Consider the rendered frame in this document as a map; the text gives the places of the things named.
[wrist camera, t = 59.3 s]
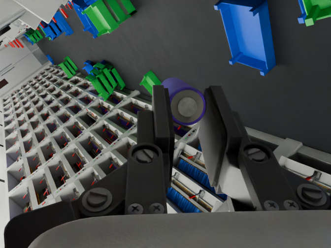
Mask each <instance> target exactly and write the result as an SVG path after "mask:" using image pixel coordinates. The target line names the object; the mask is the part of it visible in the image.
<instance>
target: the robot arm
mask: <svg viewBox="0 0 331 248"><path fill-rule="evenodd" d="M204 97H205V100H206V111H205V114H204V116H203V117H202V118H201V120H200V123H199V141H200V146H201V150H202V154H203V158H204V162H205V166H206V170H207V174H208V178H209V183H210V186H211V187H214V188H215V192H216V194H226V195H227V203H228V206H229V210H230V212H207V213H175V214H168V213H167V204H166V194H167V193H168V188H171V177H172V167H173V155H174V144H175V134H174V126H173V119H172V113H171V106H170V99H169V93H168V88H164V86H163V85H153V86H152V111H137V144H135V145H134V146H132V147H131V148H130V149H129V151H128V160H127V162H125V163H124V164H122V165H121V166H119V167H118V168H117V169H115V170H114V171H112V172H111V173H109V174H108V175H106V176H105V177H104V178H102V179H101V180H99V181H98V182H96V183H95V184H93V185H92V186H90V187H89V188H88V189H86V190H85V191H84V192H83V193H81V195H80V197H79V198H78V199H75V200H72V201H71V200H70V198H69V199H66V200H63V201H60V202H57V203H54V204H50V205H47V206H44V207H41V208H38V209H35V210H32V211H29V212H26V213H22V214H20V215H17V216H15V217H14V218H13V219H11V220H10V221H9V222H8V223H7V225H6V226H5V228H4V233H3V235H4V248H331V193H330V195H328V194H327V193H326V192H325V191H324V190H323V189H322V188H320V187H319V186H317V185H316V184H314V183H312V182H310V181H308V180H306V179H304V178H302V177H301V176H299V175H297V174H295V173H293V172H291V171H289V170H287V169H285V168H283V167H282V166H280V165H279V163H278V161H277V159H276V157H275V155H274V153H273V152H272V150H271V149H270V148H269V147H267V146H266V145H264V144H261V143H258V142H251V140H250V138H249V135H248V133H247V131H246V129H245V126H244V124H243V122H242V120H241V118H240V115H239V113H238V112H237V111H232V110H231V108H230V105H229V103H228V101H227V98H226V96H225V94H224V91H223V89H222V87H221V86H209V88H205V90H204Z"/></svg>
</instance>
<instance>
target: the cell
mask: <svg viewBox="0 0 331 248"><path fill-rule="evenodd" d="M161 85H163V86H164V88H168V93H169V99H170V106H171V113H172V119H173V121H175V122H176V123H178V124H180V125H193V124H195V123H197V122H198V121H200V120H201V118H202V117H203V116H204V114H205V111H206V100H205V97H204V95H203V94H202V93H201V92H200V91H199V90H198V89H196V88H194V87H192V86H191V85H189V84H187V83H185V82H184V81H182V80H180V79H178V78H175V77H171V78H167V79H165V80H164V81H163V82H162V83H161Z"/></svg>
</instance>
